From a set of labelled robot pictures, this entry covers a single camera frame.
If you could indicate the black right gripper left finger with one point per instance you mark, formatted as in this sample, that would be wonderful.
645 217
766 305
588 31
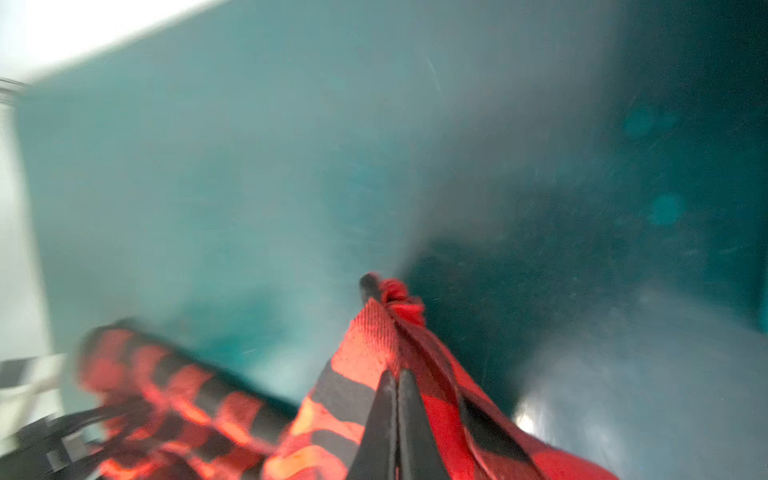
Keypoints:
377 455

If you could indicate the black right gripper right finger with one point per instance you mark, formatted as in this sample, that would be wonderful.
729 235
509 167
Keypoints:
419 456

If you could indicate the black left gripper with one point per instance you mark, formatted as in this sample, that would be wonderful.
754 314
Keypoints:
52 448

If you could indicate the red black plaid shirt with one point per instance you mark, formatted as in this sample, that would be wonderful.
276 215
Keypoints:
203 424

